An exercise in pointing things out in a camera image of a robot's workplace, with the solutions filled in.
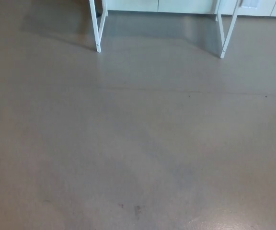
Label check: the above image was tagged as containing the white metal table leg frame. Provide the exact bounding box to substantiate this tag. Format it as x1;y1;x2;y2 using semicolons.
89;0;109;53
214;0;243;59

